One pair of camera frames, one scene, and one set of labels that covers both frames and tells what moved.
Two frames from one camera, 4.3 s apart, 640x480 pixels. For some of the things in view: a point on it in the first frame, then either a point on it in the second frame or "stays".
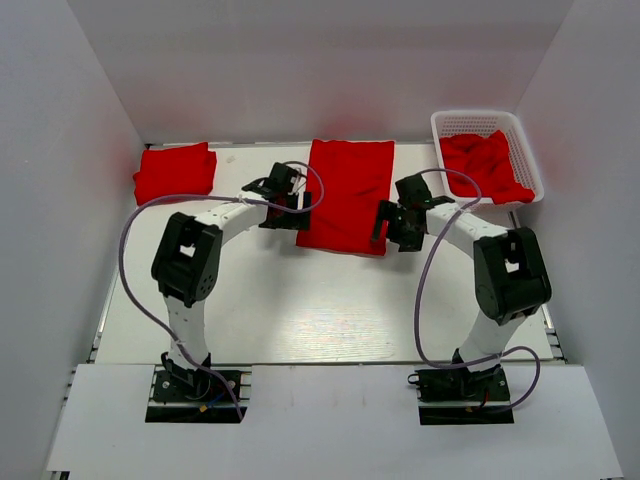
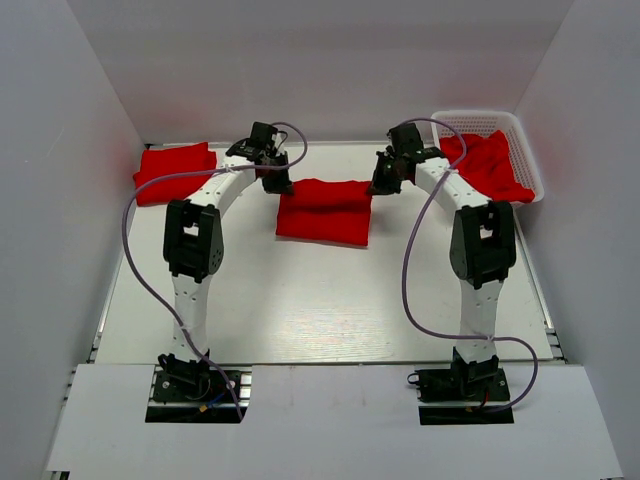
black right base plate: [459, 385] stays
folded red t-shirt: [176, 171] stays
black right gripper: [395, 228] → [382, 179]
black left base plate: [195, 396] stays
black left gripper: [288, 216] → [276, 179]
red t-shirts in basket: [487, 160] stays
